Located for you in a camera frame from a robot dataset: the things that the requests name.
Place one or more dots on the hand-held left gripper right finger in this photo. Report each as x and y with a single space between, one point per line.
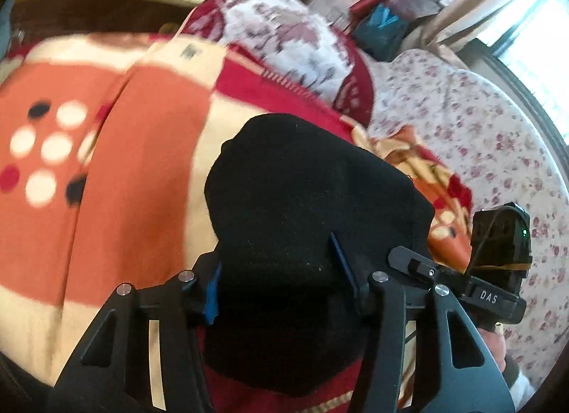
346 268

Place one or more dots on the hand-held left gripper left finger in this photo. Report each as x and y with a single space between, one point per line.
213 295

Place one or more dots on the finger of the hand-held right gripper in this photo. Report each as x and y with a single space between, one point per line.
415 262

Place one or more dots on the black pants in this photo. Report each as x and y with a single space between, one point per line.
289 199

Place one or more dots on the person's right hand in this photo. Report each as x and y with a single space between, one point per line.
494 346

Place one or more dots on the pink floral bed sheet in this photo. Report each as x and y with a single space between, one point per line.
480 137

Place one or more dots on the orange red printed blanket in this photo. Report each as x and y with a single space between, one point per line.
133 173

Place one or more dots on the window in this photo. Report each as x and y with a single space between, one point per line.
538 53

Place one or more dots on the teal bag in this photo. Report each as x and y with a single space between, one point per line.
380 33

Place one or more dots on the white maroon fleece blanket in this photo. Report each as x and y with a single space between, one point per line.
289 30

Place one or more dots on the brown wooden headboard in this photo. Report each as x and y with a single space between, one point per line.
98 8

